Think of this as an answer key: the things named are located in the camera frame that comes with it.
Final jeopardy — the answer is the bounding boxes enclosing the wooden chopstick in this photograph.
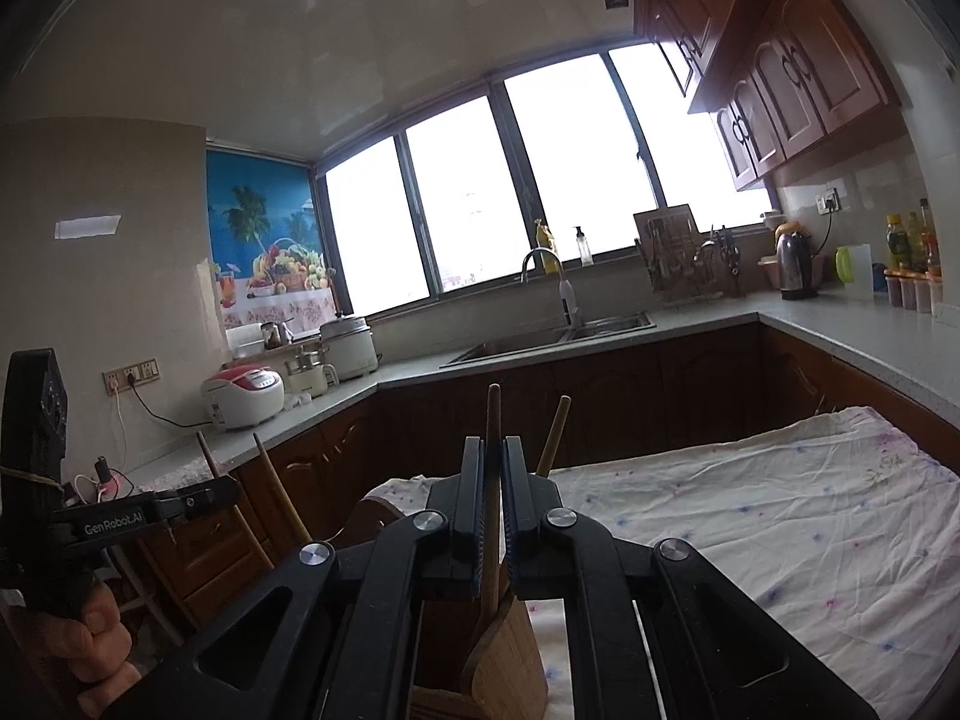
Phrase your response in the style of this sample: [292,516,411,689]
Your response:
[252,434,313,546]
[480,383,503,626]
[535,395,571,478]
[195,429,277,571]

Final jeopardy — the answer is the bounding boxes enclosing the left hand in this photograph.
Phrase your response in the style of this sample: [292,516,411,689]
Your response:
[2,577,142,718]

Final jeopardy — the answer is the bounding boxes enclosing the white pink rice cooker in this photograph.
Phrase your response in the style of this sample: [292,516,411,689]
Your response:
[200,364,285,431]

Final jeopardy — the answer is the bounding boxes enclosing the wooden utensil holder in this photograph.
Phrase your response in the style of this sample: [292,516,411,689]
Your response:
[322,499,548,718]

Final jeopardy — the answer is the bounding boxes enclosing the white floral tablecloth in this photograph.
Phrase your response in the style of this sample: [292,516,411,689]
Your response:
[362,403,960,720]

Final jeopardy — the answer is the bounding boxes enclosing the white electric cooker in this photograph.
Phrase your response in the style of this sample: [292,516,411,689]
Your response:
[319,316,379,382]

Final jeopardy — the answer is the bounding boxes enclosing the fruit poster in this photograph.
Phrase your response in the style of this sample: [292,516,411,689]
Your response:
[206,149,338,333]

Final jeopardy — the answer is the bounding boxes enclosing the stainless steel sink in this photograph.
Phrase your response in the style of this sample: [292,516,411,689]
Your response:
[446,312,654,367]

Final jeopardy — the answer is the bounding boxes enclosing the wooden knife rack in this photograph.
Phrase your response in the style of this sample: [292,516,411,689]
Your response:
[633,203,743,304]

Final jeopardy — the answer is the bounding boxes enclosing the chrome sink faucet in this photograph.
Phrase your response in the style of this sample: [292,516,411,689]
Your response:
[519,245,583,327]

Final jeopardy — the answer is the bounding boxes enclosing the green lid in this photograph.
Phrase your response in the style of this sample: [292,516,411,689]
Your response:
[835,245,856,284]

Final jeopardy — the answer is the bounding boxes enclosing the steel electric kettle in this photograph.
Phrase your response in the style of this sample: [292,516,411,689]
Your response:
[776,231,817,301]

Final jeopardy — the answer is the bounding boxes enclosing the yellow dish soap bottle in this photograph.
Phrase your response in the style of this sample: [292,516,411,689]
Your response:
[534,218,562,275]

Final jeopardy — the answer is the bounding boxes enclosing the upper wooden cabinets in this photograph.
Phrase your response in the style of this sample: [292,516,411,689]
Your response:
[635,0,905,188]

